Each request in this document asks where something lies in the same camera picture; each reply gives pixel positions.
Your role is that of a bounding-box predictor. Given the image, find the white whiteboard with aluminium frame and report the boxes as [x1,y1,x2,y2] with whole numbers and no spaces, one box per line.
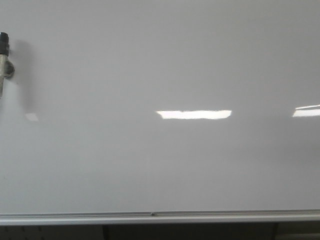
[0,0,320,226]

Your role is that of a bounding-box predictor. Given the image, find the black and white whiteboard marker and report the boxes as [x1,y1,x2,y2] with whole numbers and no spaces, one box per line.
[0,32,15,98]

